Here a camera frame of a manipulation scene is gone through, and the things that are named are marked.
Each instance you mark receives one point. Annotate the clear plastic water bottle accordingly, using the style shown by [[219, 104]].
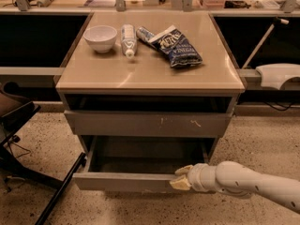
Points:
[[128, 40]]

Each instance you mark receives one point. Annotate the grey drawer cabinet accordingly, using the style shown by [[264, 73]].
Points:
[[110, 82]]

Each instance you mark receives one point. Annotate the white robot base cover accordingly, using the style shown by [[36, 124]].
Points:
[[275, 75]]

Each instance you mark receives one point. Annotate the grey top drawer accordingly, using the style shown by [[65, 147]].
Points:
[[149, 124]]

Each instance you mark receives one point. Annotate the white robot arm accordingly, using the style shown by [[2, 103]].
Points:
[[233, 179]]

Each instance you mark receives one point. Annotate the blue vinegar chips bag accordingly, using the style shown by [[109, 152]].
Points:
[[173, 44]]

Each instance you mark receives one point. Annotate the grey drawer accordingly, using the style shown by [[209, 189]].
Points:
[[139, 164], [149, 124]]

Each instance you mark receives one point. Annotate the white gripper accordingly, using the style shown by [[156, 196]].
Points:
[[196, 176]]

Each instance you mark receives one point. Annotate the white bowl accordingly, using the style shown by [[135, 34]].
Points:
[[100, 38]]

